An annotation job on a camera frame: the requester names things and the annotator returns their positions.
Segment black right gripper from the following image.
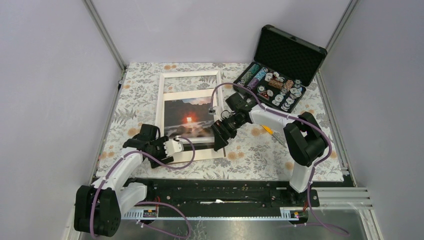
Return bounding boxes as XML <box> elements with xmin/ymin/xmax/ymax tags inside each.
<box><xmin>211</xmin><ymin>114</ymin><xmax>246</xmax><ymax>152</ymax></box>

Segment yellow handled screwdriver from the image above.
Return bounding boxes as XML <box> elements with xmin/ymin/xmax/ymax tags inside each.
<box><xmin>261</xmin><ymin>125</ymin><xmax>286</xmax><ymax>146</ymax></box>

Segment white picture frame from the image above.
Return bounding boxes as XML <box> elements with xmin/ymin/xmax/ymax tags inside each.
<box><xmin>155</xmin><ymin>70</ymin><xmax>224</xmax><ymax>144</ymax></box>

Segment brown frame backing board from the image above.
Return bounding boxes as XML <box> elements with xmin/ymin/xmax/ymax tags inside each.
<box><xmin>171</xmin><ymin>143</ymin><xmax>226</xmax><ymax>164</ymax></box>

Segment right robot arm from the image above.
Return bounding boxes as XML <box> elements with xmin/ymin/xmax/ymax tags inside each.
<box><xmin>211</xmin><ymin>93</ymin><xmax>331</xmax><ymax>206</ymax></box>

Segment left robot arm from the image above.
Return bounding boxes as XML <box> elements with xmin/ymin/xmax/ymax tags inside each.
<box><xmin>73</xmin><ymin>124</ymin><xmax>183</xmax><ymax>237</ymax></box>

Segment white photo mat border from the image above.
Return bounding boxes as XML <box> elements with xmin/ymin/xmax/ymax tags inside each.
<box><xmin>155</xmin><ymin>89</ymin><xmax>225</xmax><ymax>161</ymax></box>

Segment sunset landscape photo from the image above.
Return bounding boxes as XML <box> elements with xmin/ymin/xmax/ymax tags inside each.
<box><xmin>163</xmin><ymin>96</ymin><xmax>215</xmax><ymax>139</ymax></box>

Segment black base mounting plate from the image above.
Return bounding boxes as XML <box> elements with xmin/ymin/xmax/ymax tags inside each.
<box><xmin>91</xmin><ymin>177</ymin><xmax>354</xmax><ymax>218</ymax></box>

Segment black poker chip case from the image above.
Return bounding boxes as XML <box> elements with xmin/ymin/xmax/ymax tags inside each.
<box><xmin>232</xmin><ymin>24</ymin><xmax>328</xmax><ymax>113</ymax></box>

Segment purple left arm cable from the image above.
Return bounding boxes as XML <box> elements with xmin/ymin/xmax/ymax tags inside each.
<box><xmin>89</xmin><ymin>135</ymin><xmax>197</xmax><ymax>240</ymax></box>

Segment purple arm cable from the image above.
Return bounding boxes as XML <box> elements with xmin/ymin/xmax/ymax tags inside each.
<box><xmin>89</xmin><ymin>135</ymin><xmax>197</xmax><ymax>240</ymax></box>
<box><xmin>209</xmin><ymin>82</ymin><xmax>350</xmax><ymax>237</ymax></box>

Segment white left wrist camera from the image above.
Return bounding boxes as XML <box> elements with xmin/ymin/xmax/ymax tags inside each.
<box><xmin>163</xmin><ymin>139</ymin><xmax>184</xmax><ymax>157</ymax></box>

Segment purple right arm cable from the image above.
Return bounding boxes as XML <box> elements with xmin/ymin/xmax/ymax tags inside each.
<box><xmin>209</xmin><ymin>82</ymin><xmax>350</xmax><ymax>237</ymax></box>

